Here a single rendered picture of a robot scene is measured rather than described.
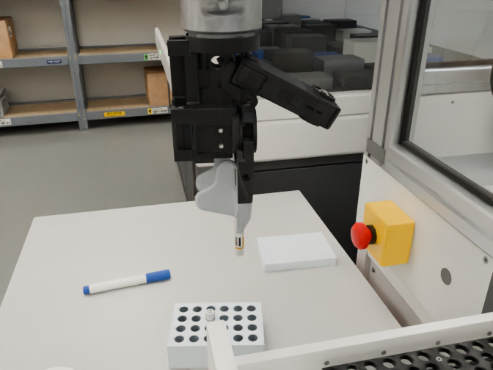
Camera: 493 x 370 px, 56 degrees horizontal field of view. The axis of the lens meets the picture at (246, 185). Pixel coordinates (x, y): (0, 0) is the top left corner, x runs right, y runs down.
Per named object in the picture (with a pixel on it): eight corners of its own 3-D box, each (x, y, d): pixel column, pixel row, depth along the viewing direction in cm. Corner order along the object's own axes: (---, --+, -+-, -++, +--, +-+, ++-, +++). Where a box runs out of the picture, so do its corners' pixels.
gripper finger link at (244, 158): (233, 191, 51) (232, 113, 47) (249, 191, 51) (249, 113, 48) (236, 210, 47) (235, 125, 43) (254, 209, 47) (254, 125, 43)
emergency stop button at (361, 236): (358, 255, 67) (361, 231, 65) (347, 241, 71) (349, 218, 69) (378, 252, 68) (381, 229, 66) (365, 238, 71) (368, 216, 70)
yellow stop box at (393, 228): (376, 269, 67) (383, 225, 64) (355, 242, 73) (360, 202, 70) (408, 264, 68) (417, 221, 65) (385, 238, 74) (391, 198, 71)
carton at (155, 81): (149, 106, 395) (146, 73, 382) (145, 98, 422) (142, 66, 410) (196, 103, 405) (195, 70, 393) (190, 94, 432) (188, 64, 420)
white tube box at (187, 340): (169, 368, 61) (166, 346, 59) (176, 323, 68) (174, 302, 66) (263, 366, 61) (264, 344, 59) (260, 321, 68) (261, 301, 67)
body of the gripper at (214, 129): (177, 142, 52) (170, 29, 47) (254, 139, 53) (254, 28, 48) (174, 169, 45) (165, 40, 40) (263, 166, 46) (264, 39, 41)
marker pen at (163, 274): (84, 297, 73) (82, 289, 73) (84, 291, 75) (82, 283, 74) (171, 280, 77) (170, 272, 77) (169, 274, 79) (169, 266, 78)
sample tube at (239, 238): (234, 257, 54) (233, 222, 52) (234, 251, 55) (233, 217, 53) (244, 256, 54) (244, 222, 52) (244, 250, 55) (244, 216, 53)
